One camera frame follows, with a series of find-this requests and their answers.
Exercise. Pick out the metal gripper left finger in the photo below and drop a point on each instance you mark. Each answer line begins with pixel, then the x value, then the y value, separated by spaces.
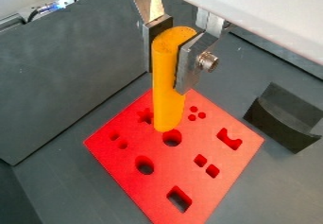
pixel 155 21

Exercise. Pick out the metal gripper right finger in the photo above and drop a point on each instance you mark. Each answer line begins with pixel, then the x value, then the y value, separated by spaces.
pixel 195 56

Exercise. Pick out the yellow oval peg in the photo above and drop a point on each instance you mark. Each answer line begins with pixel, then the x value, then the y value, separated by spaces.
pixel 167 101

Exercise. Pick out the grey upright panel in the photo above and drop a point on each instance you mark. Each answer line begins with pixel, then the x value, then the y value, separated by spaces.
pixel 63 63

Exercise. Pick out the black curved block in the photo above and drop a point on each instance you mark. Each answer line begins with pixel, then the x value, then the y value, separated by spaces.
pixel 284 117

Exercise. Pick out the red shape-hole board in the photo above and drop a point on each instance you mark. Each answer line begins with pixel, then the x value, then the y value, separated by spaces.
pixel 176 173

